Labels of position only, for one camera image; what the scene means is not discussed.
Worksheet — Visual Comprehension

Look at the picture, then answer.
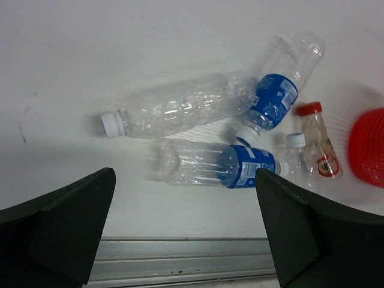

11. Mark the clear bottle white cap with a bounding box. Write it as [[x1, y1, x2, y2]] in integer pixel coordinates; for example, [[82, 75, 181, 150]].
[[101, 71, 256, 139]]

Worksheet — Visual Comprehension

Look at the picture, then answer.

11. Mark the aluminium front rail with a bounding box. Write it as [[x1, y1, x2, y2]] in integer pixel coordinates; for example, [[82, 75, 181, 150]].
[[88, 238, 275, 287]]

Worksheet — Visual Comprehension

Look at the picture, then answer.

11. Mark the blue label bottle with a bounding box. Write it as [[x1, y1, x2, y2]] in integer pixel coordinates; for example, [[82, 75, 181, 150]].
[[160, 139, 289, 189], [235, 31, 326, 146]]

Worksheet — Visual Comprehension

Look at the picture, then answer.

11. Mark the small red cap bottle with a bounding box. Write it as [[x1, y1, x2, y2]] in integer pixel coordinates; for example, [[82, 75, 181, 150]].
[[296, 101, 343, 181]]

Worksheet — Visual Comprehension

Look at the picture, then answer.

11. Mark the red mesh plastic bin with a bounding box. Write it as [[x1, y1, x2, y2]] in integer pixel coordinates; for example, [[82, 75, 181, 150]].
[[347, 108, 383, 188]]

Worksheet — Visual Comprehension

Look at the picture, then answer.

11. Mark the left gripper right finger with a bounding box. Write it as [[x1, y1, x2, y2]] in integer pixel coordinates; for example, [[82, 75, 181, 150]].
[[256, 169, 383, 287]]

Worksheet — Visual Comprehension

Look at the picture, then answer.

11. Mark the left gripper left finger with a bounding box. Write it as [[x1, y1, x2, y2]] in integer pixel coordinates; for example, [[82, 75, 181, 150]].
[[1, 168, 116, 287]]

